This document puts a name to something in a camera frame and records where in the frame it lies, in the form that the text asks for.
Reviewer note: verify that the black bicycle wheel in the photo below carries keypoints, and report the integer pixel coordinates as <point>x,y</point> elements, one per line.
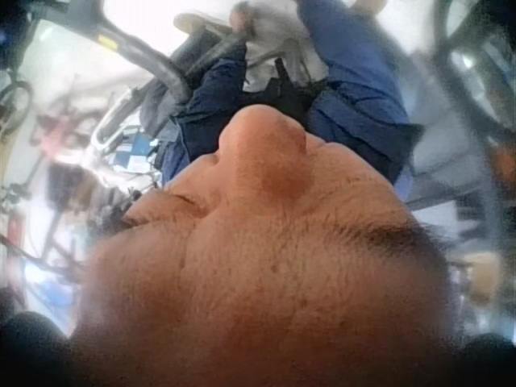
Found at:
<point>475,80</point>

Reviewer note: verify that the grey bicycle frame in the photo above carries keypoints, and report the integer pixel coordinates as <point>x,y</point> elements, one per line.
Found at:
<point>149,52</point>

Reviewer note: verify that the row of parked bicycles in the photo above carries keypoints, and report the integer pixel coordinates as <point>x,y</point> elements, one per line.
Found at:
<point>68,169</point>

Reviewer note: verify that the beige bicycle saddle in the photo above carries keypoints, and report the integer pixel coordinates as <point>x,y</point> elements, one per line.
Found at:
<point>201,22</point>

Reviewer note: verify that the white cloth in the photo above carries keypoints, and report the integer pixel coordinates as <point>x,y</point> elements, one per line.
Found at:
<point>278,44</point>

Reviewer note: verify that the person's left hand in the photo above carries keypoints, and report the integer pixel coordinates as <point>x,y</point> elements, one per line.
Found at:
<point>246,18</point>

